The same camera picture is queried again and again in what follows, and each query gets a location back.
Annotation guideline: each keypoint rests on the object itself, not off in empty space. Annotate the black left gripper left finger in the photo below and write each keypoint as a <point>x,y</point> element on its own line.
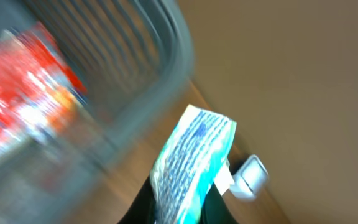
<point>142,210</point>

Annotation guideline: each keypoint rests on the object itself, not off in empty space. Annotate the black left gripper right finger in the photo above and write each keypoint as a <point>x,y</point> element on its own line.
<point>214,210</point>

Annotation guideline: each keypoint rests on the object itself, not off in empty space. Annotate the teal tissue pack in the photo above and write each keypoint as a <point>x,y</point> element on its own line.
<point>191,158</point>

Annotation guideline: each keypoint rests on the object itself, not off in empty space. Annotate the red snack packet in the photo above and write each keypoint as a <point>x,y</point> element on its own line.
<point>39,92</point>

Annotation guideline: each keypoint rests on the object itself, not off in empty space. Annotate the white barcode scanner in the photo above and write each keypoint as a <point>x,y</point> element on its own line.
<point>250,177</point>

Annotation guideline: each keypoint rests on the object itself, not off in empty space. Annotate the grey plastic mesh basket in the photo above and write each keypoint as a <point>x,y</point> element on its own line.
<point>132,57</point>

